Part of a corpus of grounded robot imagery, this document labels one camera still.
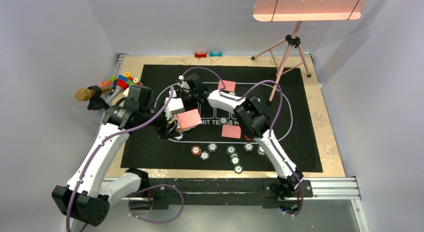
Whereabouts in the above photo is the small green chip stack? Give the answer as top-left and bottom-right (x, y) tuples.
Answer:
(257, 146), (265, 156)

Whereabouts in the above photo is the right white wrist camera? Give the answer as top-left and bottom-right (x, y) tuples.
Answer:
(177, 75), (190, 92)

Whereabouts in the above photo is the red poker chip stack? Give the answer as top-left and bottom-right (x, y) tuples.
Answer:
(190, 146), (202, 156)

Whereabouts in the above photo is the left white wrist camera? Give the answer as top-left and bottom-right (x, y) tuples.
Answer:
(164, 98), (185, 119)

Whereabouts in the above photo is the blue poker chip stack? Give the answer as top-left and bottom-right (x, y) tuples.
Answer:
(207, 143), (218, 152)

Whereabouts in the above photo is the black poker table mat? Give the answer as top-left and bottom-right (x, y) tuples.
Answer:
(120, 65), (323, 172)

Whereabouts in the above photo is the red toy block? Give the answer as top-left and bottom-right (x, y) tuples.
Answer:
(194, 51), (208, 58)

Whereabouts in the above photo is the red backed card deck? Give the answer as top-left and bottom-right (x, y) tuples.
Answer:
(176, 109), (202, 132)

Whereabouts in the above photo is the pink perforated panel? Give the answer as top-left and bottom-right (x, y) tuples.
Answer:
(253, 0), (367, 22)

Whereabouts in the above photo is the single blue poker chip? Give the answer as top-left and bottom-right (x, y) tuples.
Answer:
(175, 134), (184, 141)

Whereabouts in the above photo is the aluminium rail frame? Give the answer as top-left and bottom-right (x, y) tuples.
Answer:
(103, 178), (369, 232)

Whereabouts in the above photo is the colourful toy block vehicle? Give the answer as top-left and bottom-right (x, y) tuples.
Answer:
(101, 72), (143, 91)

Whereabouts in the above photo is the purple cable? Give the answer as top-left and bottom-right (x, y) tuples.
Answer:
(180, 66), (305, 218)
(65, 86), (185, 232)

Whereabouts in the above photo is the grey toy block post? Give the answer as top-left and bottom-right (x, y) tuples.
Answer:
(105, 87), (122, 105)

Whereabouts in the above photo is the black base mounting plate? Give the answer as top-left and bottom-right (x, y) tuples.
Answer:
(126, 178), (313, 210)

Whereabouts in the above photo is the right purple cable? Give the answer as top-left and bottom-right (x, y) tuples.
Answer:
(180, 66), (305, 218)

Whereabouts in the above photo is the red playing card box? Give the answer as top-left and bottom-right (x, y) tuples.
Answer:
(166, 120), (183, 134)

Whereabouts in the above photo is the green poker chip stack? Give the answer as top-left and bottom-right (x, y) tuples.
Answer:
(226, 145), (236, 155)

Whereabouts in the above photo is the pink tripod stand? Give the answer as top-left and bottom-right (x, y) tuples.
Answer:
(251, 20), (312, 106)

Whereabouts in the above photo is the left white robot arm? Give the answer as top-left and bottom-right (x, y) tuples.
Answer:
(51, 86), (175, 232)

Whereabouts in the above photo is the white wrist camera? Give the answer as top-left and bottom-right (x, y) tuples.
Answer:
(177, 75), (190, 92)
(164, 98), (185, 119)

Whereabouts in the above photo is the dealt red card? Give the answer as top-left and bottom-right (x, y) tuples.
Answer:
(218, 80), (236, 92)
(221, 124), (242, 139)

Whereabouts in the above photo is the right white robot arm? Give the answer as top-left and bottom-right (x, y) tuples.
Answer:
(177, 73), (304, 196)

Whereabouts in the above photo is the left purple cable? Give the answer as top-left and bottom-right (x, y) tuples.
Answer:
(65, 86), (185, 232)

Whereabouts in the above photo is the gold microphone head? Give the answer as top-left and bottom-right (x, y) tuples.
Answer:
(75, 86), (113, 101)

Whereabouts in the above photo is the teal toy block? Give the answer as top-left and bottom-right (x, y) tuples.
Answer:
(209, 51), (223, 57)

